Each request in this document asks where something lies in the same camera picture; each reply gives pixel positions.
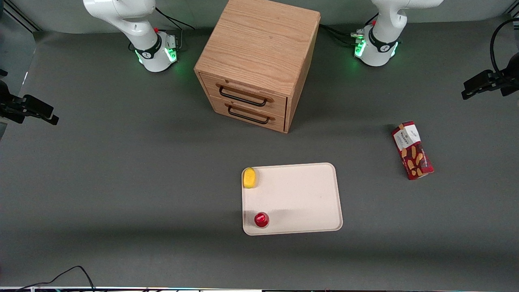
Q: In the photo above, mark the red cup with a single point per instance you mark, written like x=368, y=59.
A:
x=261, y=220

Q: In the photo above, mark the beige plastic tray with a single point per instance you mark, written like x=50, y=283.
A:
x=300, y=198

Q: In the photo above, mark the arm black camera mount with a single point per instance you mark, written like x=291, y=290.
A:
x=480, y=83
x=34, y=107

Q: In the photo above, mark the red cookie box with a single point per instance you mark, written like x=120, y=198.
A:
x=413, y=156

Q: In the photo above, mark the wooden drawer front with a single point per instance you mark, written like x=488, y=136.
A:
x=279, y=103
x=277, y=121

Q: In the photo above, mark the wooden drawer cabinet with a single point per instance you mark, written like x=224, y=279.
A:
x=259, y=40

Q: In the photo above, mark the yellow lemon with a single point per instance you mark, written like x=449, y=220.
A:
x=249, y=178

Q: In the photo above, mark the left arm black camera mount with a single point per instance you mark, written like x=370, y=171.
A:
x=480, y=83

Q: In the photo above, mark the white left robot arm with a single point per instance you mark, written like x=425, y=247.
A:
x=383, y=24

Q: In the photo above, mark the right arm black camera mount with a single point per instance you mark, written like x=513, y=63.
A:
x=34, y=107

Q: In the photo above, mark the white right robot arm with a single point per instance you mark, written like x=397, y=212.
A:
x=129, y=20

